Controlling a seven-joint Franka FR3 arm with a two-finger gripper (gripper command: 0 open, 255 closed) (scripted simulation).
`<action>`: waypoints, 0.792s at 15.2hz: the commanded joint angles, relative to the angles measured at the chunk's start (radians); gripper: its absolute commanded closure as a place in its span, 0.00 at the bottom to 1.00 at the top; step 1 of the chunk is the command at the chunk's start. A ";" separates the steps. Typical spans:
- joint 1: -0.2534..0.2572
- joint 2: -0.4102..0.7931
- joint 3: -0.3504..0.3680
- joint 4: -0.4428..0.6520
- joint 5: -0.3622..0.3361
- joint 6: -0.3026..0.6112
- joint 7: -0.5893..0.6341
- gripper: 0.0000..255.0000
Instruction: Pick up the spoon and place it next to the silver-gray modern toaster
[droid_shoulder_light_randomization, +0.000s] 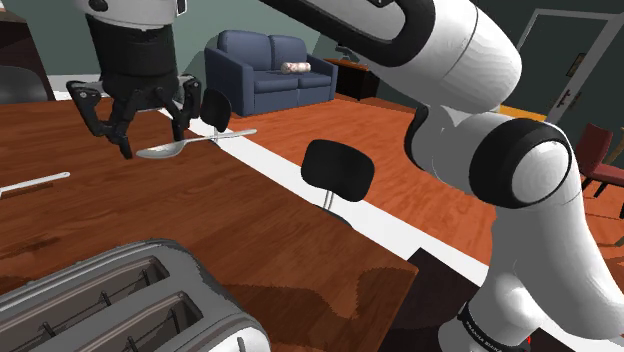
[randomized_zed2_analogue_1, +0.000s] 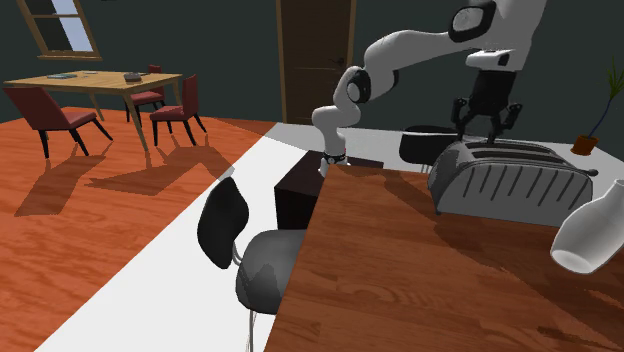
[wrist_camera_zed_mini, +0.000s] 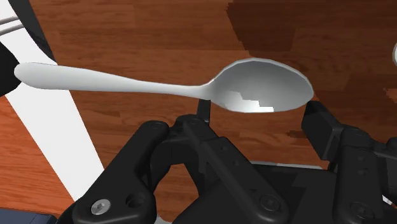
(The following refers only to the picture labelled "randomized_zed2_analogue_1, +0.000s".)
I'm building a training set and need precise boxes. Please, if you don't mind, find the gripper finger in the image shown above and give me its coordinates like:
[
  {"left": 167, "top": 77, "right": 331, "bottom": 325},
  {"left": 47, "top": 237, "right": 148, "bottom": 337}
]
[
  {"left": 486, "top": 102, "right": 524, "bottom": 145},
  {"left": 450, "top": 96, "right": 478, "bottom": 143}
]

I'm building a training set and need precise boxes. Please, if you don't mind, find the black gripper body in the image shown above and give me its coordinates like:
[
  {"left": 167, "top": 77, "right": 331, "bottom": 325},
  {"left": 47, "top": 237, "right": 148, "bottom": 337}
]
[{"left": 468, "top": 69, "right": 518, "bottom": 118}]

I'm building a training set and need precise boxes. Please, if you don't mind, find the grey toaster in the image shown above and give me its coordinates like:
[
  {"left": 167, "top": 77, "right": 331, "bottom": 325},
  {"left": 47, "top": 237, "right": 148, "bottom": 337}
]
[{"left": 427, "top": 138, "right": 600, "bottom": 228}]

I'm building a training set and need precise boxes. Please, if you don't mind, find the potted plant in brown pot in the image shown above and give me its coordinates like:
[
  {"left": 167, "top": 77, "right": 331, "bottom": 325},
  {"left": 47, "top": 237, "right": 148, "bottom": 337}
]
[{"left": 570, "top": 54, "right": 624, "bottom": 157}]

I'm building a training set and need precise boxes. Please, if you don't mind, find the white vase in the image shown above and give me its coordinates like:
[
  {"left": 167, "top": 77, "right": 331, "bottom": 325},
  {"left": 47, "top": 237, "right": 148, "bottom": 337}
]
[{"left": 549, "top": 178, "right": 624, "bottom": 276}]

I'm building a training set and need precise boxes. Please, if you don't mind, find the brown wooden door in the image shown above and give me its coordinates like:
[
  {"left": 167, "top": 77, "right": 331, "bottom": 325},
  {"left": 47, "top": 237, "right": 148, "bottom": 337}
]
[{"left": 274, "top": 0, "right": 358, "bottom": 126}]

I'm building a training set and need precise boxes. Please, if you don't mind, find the dark robot stand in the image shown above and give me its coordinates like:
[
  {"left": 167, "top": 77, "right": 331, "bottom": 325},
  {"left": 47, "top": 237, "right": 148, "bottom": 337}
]
[{"left": 273, "top": 150, "right": 386, "bottom": 231}]

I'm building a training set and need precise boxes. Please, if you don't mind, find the brown wooden table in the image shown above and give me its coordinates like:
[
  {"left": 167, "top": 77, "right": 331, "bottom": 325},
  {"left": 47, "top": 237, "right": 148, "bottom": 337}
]
[{"left": 263, "top": 163, "right": 624, "bottom": 352}]

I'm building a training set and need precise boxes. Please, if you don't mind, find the black chair with grey seat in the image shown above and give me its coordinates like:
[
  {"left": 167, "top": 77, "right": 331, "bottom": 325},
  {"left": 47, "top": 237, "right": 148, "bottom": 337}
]
[{"left": 196, "top": 176, "right": 309, "bottom": 352}]

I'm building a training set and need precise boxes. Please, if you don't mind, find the red dining chair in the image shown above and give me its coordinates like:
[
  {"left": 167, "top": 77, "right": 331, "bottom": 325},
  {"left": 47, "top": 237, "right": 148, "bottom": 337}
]
[
  {"left": 3, "top": 86, "right": 115, "bottom": 160},
  {"left": 148, "top": 73, "right": 208, "bottom": 148},
  {"left": 125, "top": 63, "right": 167, "bottom": 124}
]

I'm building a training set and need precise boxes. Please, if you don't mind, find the light wooden dining table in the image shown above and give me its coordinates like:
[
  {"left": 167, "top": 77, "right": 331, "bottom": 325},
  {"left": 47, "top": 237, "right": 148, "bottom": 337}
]
[{"left": 3, "top": 69, "right": 184, "bottom": 153}]

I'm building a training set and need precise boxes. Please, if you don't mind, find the wooden framed window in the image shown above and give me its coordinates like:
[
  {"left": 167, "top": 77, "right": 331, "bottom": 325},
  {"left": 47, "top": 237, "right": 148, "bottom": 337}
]
[{"left": 15, "top": 0, "right": 104, "bottom": 63}]

